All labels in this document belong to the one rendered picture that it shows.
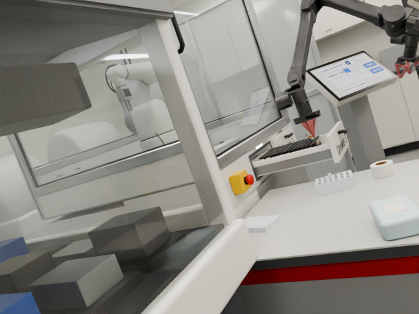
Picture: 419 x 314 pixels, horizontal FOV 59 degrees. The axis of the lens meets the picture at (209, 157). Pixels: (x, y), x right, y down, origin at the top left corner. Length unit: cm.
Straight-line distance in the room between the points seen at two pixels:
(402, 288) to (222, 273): 41
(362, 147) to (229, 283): 192
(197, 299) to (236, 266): 15
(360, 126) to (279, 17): 128
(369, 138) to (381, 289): 172
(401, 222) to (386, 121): 372
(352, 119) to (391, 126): 209
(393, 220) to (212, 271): 41
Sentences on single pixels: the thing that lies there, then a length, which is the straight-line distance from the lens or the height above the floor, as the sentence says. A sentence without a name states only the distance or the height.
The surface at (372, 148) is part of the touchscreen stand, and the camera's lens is 259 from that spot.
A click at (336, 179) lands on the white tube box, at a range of 131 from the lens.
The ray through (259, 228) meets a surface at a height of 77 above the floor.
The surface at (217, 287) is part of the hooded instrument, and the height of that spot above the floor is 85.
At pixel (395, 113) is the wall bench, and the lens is 456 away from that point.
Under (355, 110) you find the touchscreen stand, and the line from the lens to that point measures 251.
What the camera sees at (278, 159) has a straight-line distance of 150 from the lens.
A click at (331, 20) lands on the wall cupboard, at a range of 490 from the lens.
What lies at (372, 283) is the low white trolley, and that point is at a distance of 95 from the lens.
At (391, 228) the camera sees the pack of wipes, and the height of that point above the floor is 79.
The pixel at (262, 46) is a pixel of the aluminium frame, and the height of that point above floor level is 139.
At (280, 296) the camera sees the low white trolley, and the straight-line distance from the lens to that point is 103.
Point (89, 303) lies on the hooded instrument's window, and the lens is 51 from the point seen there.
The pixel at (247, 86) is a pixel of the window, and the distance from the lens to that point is 177.
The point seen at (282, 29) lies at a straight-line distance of 332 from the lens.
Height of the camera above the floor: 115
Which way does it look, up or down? 6 degrees down
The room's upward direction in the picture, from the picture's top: 20 degrees counter-clockwise
